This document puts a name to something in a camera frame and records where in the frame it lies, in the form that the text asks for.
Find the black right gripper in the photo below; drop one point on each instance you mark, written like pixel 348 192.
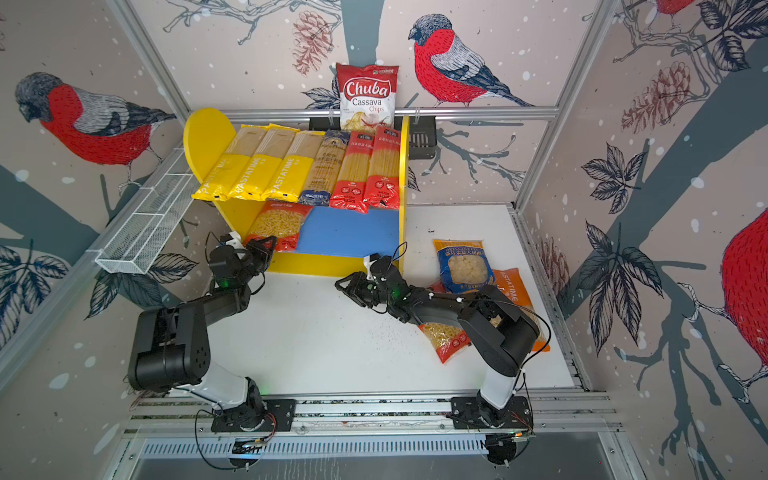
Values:
pixel 355 290

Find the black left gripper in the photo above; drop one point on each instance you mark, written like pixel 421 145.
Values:
pixel 255 248

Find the red fusilli bag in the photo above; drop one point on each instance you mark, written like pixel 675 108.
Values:
pixel 282 220
pixel 445 340

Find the yellow spaghetti pack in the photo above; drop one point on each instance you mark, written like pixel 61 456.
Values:
pixel 227 170
pixel 268 157
pixel 288 181

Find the dark blue spaghetti pack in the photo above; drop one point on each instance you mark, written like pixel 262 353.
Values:
pixel 324 172

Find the red spaghetti pack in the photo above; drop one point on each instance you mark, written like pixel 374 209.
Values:
pixel 349 190
pixel 382 186

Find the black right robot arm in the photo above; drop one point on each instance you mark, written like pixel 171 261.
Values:
pixel 499 329

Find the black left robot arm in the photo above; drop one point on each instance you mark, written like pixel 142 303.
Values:
pixel 171 345

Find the yellow wooden shelf unit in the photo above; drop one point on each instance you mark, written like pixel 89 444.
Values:
pixel 332 242

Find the blue orecchiette pasta bag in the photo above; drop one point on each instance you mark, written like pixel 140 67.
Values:
pixel 463 265

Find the orange pasta bag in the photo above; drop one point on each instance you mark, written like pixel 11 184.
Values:
pixel 510 283

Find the Chuba cassava chips bag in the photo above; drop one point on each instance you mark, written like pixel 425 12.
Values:
pixel 367 96

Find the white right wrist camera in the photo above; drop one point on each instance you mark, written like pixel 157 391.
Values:
pixel 374 264

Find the white wire wall basket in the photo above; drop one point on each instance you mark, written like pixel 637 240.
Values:
pixel 162 202

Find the black wall basket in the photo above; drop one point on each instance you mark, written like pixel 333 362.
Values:
pixel 422 135

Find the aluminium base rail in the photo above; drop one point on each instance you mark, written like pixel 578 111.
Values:
pixel 343 426

